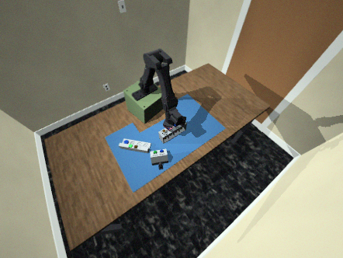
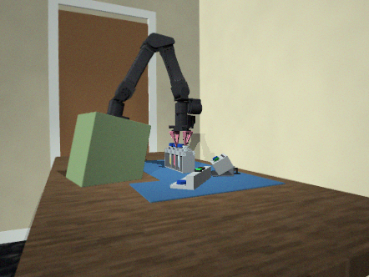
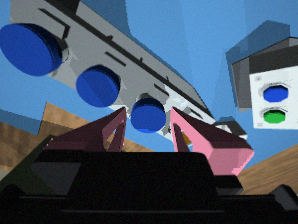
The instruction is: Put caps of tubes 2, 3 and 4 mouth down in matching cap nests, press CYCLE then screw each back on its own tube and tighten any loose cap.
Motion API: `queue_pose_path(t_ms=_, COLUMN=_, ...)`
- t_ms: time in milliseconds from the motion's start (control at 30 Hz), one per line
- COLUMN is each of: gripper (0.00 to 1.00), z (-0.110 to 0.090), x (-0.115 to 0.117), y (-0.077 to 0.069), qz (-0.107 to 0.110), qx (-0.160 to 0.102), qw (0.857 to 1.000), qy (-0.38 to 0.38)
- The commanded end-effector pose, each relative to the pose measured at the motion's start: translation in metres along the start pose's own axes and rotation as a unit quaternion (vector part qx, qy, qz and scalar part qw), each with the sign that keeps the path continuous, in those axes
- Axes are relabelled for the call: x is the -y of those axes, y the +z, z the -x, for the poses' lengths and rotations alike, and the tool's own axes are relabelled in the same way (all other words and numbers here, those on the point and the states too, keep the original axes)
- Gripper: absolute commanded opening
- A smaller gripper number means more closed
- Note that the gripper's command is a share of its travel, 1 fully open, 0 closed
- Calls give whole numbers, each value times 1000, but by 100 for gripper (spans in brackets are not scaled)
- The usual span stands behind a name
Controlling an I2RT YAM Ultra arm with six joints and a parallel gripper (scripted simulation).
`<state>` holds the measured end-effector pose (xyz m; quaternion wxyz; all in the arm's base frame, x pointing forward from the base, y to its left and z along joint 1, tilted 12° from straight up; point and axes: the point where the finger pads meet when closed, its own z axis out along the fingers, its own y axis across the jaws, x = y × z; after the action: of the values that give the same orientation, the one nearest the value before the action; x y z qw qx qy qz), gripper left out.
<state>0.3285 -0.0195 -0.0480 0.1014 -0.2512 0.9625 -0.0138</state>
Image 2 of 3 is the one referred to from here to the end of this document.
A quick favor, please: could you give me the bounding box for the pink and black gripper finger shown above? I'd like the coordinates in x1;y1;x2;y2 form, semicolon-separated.
169;131;179;147
183;131;193;145

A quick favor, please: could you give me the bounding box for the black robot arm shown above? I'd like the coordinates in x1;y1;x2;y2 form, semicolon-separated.
106;33;202;120

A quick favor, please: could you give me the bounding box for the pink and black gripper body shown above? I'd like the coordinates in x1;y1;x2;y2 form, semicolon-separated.
169;113;194;131

